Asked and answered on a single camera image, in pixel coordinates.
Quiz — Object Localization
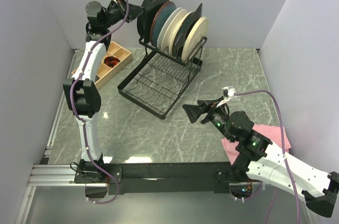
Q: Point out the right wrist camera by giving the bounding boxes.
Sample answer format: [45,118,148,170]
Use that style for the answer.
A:
[217,85,237,107]

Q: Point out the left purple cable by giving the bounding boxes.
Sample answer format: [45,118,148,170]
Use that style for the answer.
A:
[69,0,130,205]

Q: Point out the cream round plate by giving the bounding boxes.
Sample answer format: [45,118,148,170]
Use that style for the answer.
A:
[168,9,188,55]

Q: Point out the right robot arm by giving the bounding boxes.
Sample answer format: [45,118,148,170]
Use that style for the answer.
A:
[183,99,338,218]

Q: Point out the black base bar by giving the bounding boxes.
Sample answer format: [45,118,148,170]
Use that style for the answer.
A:
[74,162,250,198]

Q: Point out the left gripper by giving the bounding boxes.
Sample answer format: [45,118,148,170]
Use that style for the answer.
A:
[103,0,147,29]

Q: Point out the teal brown rimmed plate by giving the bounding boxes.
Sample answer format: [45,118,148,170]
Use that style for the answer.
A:
[150,1,176,47]

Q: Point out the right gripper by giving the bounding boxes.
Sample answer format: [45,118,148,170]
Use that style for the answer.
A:
[182,96,236,142]

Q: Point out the black square floral plate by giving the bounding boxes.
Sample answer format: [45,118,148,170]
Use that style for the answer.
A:
[144,0,169,43]

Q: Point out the pink cloth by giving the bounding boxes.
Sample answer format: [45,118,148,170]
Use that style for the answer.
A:
[221,124,292,165]

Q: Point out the purple cable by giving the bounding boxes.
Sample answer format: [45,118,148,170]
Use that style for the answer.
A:
[69,0,130,205]
[234,89,301,224]

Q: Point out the wooden compartment tray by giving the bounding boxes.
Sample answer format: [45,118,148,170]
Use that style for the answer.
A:
[72,41,132,89]

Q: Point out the round red rimmed plate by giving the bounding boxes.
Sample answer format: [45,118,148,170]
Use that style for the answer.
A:
[137,0,155,40]

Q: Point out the white fluted plate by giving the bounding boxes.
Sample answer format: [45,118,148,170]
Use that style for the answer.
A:
[156,7,183,50]

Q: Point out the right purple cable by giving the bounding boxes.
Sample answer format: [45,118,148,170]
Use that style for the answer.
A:
[234,89,301,224]

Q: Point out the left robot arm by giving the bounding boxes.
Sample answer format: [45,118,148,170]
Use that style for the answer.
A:
[63,0,143,183]

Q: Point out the black wire dish rack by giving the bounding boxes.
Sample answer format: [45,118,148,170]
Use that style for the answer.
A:
[117,37,207,120]

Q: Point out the beige front plate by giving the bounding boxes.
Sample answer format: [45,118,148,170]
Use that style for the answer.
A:
[181,16,209,62]

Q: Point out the red black cable bundle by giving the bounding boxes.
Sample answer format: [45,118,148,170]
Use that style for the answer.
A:
[103,56,120,67]

